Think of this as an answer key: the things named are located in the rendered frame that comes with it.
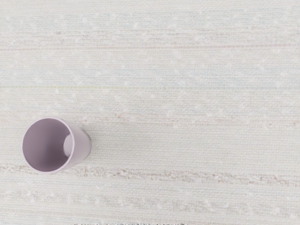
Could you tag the lilac plastic cup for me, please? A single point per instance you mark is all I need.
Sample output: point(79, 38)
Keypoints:
point(47, 145)

